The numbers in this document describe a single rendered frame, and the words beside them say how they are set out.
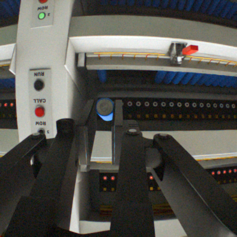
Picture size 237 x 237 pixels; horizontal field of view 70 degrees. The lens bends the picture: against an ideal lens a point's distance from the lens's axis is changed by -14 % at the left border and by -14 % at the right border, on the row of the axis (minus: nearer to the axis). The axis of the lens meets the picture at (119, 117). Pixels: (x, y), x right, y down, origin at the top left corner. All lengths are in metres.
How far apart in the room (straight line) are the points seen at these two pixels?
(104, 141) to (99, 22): 0.20
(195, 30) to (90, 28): 0.18
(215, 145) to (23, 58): 0.37
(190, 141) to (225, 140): 0.07
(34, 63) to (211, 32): 0.30
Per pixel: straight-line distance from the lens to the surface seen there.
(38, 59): 0.33
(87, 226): 0.42
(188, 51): 0.28
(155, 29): 0.32
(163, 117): 0.47
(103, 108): 0.18
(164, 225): 0.43
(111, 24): 0.32
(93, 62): 0.35
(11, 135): 0.38
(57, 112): 0.32
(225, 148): 0.38
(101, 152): 0.32
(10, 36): 0.37
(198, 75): 0.42
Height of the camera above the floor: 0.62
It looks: 10 degrees up
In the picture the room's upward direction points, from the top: 180 degrees counter-clockwise
